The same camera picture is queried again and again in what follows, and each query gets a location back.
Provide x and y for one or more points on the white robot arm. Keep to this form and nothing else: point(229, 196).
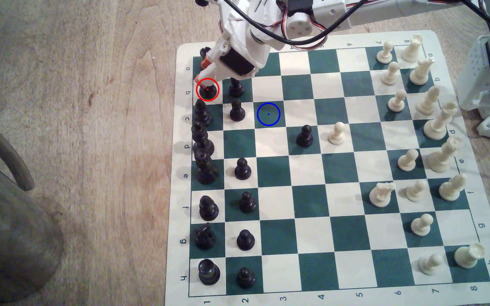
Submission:
point(377, 12)

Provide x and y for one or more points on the curved wooden chair bar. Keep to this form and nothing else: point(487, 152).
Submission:
point(2, 148)

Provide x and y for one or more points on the white pawn chess piece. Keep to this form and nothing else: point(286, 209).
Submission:
point(407, 162)
point(391, 76)
point(416, 192)
point(397, 103)
point(421, 226)
point(336, 135)
point(429, 265)
point(384, 54)

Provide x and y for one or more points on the black rook chess piece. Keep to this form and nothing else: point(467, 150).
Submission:
point(209, 272)
point(204, 52)

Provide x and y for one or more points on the white queen chess piece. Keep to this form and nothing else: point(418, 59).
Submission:
point(435, 127)

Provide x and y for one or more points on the black bishop chess piece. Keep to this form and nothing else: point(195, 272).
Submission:
point(203, 117)
point(208, 209)

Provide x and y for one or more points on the white rook chess piece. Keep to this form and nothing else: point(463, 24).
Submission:
point(466, 256)
point(411, 51)

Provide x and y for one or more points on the white king chess piece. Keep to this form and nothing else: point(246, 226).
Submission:
point(440, 159)

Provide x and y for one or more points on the green white chess board mat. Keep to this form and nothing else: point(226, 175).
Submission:
point(355, 204)

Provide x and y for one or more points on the white bishop chess piece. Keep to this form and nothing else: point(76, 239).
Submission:
point(427, 104)
point(451, 190)

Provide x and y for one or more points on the black queen chess piece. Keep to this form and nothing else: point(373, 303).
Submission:
point(202, 142)

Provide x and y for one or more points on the black king chess piece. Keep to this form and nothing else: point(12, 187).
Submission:
point(206, 172)

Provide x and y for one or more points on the black pawn chess piece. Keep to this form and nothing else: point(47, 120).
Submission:
point(248, 204)
point(236, 89)
point(245, 278)
point(243, 170)
point(304, 137)
point(237, 112)
point(245, 241)

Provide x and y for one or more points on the black knight chess piece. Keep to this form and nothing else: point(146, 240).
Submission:
point(205, 239)
point(207, 91)

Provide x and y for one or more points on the white knight chess piece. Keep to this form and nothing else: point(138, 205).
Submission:
point(420, 74)
point(380, 196)

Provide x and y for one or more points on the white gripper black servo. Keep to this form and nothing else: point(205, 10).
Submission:
point(236, 65)

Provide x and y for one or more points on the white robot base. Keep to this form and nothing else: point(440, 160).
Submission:
point(479, 72)

